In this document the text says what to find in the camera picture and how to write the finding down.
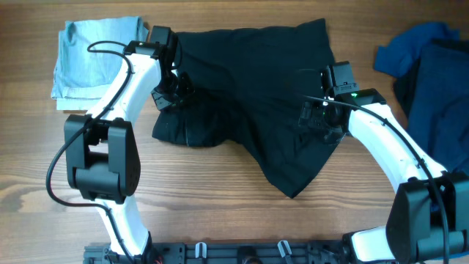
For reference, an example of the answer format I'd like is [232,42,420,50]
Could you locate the black shorts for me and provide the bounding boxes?
[152,18,336,198]

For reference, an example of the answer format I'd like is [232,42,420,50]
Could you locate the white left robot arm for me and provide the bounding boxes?
[62,26,194,263]

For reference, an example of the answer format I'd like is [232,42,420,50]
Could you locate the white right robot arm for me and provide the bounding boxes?
[292,62,468,263]

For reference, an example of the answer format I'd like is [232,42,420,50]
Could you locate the folded light blue denim garment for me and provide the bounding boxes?
[51,16,149,111]

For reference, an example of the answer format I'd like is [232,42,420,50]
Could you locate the dark blue garment pile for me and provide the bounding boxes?
[374,22,468,173]

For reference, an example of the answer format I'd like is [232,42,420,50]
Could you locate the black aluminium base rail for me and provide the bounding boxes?
[83,240,410,264]

